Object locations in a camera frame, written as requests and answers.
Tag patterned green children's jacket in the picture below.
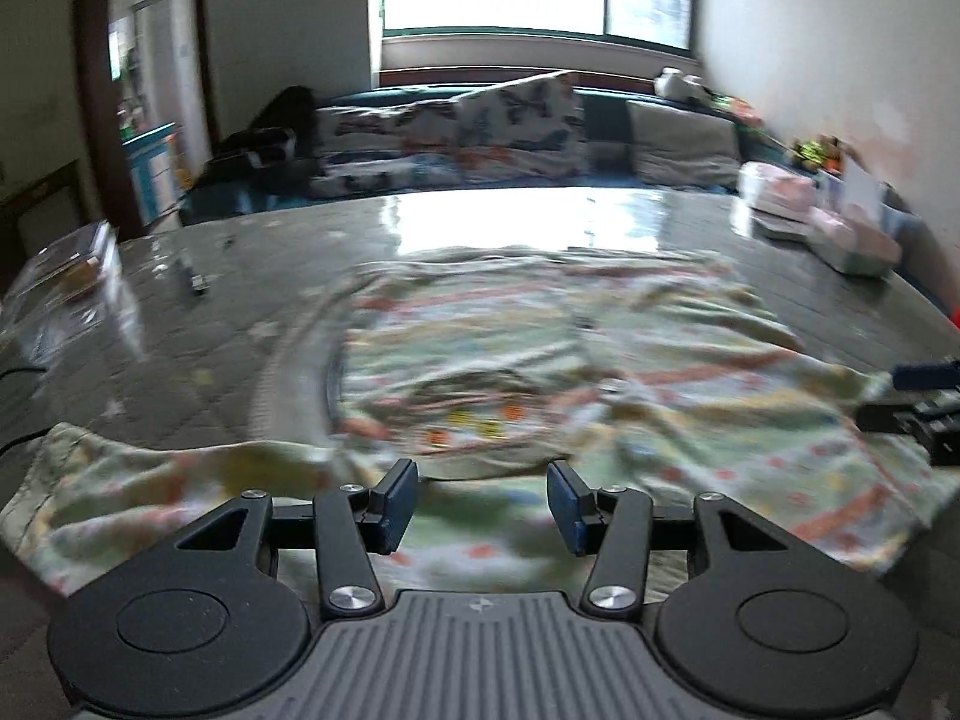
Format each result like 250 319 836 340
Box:
2 252 958 593

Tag clear plastic storage bin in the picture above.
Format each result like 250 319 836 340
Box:
817 171 923 254

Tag flat dark booklet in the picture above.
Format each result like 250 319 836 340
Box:
752 213 809 244

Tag quilted grey star tablecloth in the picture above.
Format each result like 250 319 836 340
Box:
0 185 960 720

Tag colourful plush toys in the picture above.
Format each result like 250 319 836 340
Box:
788 135 844 176

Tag pink tissue pack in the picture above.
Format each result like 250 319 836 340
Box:
737 161 817 221

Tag black marker pen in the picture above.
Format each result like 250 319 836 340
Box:
178 250 208 296

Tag orange green plush toy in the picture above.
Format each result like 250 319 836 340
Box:
713 96 763 128

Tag grey cushion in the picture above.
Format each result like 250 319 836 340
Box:
628 101 742 188

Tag clear plastic container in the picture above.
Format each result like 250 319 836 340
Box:
2 221 122 359

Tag small butterfly pillow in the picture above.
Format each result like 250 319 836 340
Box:
309 99 462 200

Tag white plush toy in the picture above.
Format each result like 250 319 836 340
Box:
652 67 713 106

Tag large butterfly pillow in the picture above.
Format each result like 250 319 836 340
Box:
452 71 589 184

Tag blue white cabinet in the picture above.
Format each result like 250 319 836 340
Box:
122 122 181 227

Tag dark wooden door frame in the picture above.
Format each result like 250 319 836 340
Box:
71 0 223 242

